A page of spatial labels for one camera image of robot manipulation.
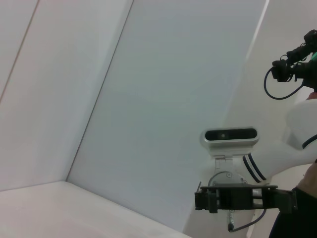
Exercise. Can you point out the dark robot torso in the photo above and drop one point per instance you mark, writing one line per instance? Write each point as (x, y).
(297, 215)

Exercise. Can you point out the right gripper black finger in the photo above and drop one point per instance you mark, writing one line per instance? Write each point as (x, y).
(280, 199)
(206, 200)

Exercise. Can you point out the right camera mount bracket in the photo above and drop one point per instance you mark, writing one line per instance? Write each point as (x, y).
(223, 162)

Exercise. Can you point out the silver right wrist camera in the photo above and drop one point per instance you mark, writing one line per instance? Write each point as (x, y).
(230, 146)

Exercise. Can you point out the black head camera rig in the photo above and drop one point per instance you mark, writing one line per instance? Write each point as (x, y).
(281, 70)

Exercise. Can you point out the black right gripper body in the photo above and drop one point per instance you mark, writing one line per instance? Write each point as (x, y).
(235, 200)

